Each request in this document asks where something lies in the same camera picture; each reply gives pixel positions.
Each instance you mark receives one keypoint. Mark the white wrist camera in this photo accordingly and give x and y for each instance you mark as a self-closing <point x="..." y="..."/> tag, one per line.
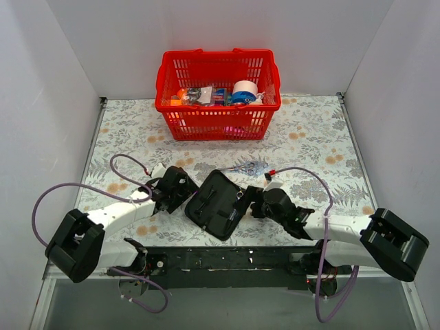
<point x="272" y="181"/>
<point x="157" y="171"/>

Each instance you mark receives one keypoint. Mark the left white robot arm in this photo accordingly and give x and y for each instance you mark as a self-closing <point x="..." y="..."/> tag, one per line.
<point x="80" y="244"/>

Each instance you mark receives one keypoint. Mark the floral patterned table mat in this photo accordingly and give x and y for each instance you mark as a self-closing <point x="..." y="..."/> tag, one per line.
<point x="308" y="142"/>

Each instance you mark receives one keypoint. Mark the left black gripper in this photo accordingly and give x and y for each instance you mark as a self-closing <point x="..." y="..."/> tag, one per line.
<point x="183" y="192"/>

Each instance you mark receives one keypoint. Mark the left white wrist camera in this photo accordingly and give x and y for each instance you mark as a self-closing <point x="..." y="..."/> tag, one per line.
<point x="157" y="171"/>

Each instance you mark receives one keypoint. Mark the black zippered tool case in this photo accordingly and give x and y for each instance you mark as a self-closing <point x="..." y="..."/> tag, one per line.
<point x="226" y="191"/>

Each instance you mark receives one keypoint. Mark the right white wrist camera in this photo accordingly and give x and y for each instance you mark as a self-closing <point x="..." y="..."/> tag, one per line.
<point x="272" y="181"/>

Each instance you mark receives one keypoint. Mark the red plastic shopping basket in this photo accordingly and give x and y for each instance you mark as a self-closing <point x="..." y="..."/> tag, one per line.
<point x="182" y="69"/>

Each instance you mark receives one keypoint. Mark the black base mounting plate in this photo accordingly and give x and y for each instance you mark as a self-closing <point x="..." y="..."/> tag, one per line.
<point x="223" y="267"/>

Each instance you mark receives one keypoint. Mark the orange small box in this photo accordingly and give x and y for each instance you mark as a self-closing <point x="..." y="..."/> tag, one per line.
<point x="176" y="101"/>

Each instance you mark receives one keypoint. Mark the colourful packaged item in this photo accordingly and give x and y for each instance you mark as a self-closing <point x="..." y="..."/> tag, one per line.
<point x="219" y="97"/>

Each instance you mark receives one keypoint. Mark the silver hair scissors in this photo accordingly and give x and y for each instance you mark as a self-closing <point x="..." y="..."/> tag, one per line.
<point x="251" y="168"/>

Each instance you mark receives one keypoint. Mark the white tape roll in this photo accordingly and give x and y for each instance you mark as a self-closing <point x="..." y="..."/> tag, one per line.
<point x="244" y="92"/>

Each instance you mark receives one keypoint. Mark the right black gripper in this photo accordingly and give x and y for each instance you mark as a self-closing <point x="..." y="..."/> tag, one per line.
<point x="255" y="198"/>

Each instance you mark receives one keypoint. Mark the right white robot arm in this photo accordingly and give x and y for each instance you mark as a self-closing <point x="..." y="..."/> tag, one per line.
<point x="381" y="240"/>

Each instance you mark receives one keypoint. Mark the aluminium frame rail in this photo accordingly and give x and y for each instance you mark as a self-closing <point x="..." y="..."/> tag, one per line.
<point x="158" y="261"/>

